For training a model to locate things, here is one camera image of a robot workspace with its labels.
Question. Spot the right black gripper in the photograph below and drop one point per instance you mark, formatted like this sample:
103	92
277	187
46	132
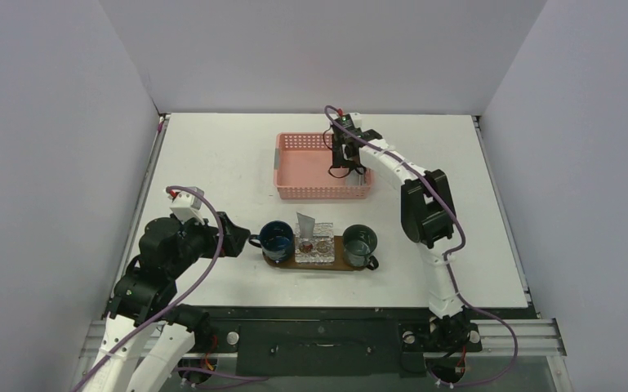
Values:
343	153

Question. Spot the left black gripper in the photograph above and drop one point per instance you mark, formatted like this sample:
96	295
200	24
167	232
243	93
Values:
234	236

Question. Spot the dark blue mug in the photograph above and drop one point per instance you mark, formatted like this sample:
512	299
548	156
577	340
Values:
276	240

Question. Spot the pink perforated plastic basket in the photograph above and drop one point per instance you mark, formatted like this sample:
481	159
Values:
305	170

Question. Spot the red cap toothpaste tube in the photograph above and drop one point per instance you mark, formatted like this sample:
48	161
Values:
306	226

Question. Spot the dark green mug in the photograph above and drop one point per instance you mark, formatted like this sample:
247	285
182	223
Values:
359	243

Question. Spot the brown oval wooden tray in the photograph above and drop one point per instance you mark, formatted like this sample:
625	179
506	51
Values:
338	265

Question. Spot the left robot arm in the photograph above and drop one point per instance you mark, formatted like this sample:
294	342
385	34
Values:
148	327

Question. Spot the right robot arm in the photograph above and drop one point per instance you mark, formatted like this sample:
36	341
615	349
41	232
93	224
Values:
427	216

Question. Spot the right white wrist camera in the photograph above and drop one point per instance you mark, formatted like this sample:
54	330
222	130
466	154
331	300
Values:
355	119

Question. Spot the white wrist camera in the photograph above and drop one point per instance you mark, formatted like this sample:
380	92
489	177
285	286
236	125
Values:
355	119
184	205

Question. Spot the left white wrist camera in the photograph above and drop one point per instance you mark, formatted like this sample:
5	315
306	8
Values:
184	205

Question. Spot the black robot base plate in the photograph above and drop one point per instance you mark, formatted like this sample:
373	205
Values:
309	341

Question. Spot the aluminium rail frame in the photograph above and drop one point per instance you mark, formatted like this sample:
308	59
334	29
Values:
535	337

